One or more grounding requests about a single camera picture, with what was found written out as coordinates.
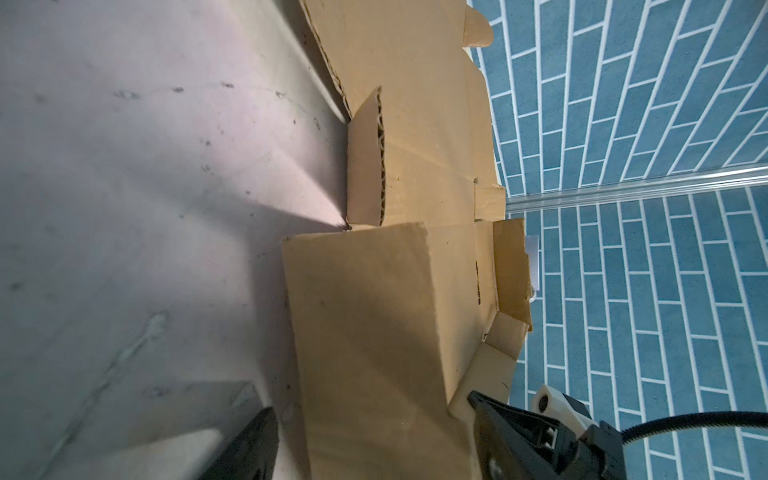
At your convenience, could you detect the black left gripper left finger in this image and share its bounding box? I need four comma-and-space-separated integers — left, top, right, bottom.
199, 407, 279, 480

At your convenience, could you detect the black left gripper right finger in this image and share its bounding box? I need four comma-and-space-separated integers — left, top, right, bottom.
468, 391, 576, 479

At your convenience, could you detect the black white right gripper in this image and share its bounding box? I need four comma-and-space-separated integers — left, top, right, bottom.
532, 385, 627, 479

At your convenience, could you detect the brown cardboard box top sheet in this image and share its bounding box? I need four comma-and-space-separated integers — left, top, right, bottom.
282, 1, 533, 479

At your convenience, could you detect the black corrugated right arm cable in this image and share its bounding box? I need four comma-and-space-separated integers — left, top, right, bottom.
620, 410, 768, 445

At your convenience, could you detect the aluminium right corner post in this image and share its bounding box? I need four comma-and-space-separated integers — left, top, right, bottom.
506, 163, 767, 215

